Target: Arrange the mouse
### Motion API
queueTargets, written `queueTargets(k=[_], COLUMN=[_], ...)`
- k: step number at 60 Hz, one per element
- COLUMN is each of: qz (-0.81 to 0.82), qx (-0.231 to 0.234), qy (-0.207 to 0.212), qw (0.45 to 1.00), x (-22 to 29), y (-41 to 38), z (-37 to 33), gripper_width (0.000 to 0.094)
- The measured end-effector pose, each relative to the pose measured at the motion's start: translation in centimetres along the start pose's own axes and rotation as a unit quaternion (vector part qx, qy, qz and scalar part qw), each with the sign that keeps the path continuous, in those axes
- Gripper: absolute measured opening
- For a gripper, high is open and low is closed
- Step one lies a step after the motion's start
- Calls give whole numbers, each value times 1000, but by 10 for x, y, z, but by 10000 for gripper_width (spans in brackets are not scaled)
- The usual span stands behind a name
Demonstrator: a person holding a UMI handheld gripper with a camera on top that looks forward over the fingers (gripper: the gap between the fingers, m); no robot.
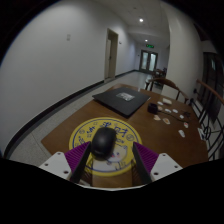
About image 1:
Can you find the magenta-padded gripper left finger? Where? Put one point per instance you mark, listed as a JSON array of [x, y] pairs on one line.
[[71, 162]]

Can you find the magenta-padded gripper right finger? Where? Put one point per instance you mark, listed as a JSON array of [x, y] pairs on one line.
[[156, 165]]

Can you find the black computer mouse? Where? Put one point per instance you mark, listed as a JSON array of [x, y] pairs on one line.
[[103, 141]]

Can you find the round yellow mouse pad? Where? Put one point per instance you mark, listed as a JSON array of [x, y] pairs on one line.
[[126, 133]]

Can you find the small white card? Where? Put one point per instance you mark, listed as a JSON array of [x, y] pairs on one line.
[[181, 133], [181, 116], [167, 110], [175, 111]]

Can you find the small tan card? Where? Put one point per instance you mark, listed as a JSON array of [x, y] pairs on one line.
[[156, 117], [166, 121]]

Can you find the small pink card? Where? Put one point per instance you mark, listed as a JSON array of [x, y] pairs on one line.
[[186, 125]]

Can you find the white card with dark print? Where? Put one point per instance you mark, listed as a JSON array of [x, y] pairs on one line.
[[201, 134]]

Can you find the small black box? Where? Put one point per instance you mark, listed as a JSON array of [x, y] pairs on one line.
[[152, 108]]

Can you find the white paper sheet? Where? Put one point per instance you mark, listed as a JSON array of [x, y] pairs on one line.
[[166, 101]]

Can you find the black closed laptop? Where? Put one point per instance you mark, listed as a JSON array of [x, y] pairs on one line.
[[118, 101]]

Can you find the wooden armchair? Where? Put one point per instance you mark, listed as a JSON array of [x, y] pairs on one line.
[[166, 81]]

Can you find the black railing with wooden handrail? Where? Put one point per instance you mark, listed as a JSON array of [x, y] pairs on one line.
[[208, 88]]

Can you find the dark wooden chair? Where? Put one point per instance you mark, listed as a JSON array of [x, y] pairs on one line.
[[160, 71]]

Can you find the dark framed window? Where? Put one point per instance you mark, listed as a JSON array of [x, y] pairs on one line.
[[213, 83]]

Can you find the glass double door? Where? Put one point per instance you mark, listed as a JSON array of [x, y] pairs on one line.
[[149, 61]]

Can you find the beige side door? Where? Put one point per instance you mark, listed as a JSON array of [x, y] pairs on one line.
[[111, 55]]

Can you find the green exit sign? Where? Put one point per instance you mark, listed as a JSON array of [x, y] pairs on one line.
[[150, 46]]

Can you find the white wall switch plate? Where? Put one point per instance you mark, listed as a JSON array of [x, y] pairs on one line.
[[68, 37]]

